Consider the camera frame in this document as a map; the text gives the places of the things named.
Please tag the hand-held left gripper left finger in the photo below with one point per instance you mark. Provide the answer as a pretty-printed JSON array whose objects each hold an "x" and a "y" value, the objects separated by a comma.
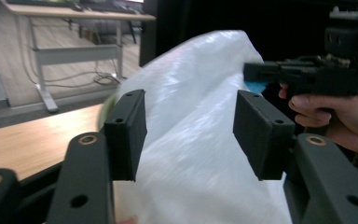
[{"x": 126, "y": 137}]

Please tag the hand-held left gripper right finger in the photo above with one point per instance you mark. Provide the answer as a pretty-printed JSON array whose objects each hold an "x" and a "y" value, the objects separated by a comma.
[{"x": 261, "y": 137}]

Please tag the blue plastic trash bag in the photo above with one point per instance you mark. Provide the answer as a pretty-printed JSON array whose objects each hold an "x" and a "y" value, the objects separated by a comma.
[{"x": 256, "y": 87}]

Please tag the olive green trash bin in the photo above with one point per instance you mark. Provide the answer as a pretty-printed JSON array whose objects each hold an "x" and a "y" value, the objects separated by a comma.
[{"x": 107, "y": 107}]

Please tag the metal frame stand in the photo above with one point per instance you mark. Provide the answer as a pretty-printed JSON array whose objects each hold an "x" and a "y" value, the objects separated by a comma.
[{"x": 71, "y": 55}]

